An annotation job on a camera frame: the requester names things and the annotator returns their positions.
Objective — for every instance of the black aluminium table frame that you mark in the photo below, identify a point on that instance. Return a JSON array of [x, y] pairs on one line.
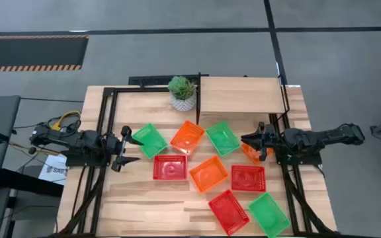
[[137, 89]]

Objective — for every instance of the green plastic basket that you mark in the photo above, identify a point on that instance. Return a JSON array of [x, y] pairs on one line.
[[223, 139], [269, 215], [150, 141]]

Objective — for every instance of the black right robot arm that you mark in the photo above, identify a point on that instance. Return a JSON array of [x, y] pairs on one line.
[[326, 135]]

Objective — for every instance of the black metal rack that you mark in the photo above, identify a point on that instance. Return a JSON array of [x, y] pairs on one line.
[[151, 80]]

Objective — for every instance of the green succulent plant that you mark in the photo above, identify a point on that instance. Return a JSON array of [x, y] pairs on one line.
[[182, 87]]

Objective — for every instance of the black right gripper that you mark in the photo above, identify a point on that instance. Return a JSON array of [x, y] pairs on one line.
[[273, 139]]

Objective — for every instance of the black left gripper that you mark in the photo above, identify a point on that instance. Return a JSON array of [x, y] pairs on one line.
[[117, 145]]

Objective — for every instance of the black hazard-striped floor mat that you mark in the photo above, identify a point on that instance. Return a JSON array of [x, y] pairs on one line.
[[31, 51]]

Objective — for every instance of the black metal shelf frame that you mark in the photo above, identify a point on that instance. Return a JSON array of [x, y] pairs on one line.
[[198, 105]]

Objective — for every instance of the orange plastic basket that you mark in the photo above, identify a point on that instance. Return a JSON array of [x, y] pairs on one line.
[[187, 138], [251, 156], [208, 174]]

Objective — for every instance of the white triangle-patterned plant pot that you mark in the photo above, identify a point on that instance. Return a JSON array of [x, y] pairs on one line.
[[184, 105]]

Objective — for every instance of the red plastic basket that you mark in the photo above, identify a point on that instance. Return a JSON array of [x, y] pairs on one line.
[[228, 212], [248, 178], [170, 168]]

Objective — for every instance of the white printed paper sheet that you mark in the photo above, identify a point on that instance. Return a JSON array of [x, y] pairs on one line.
[[54, 168]]

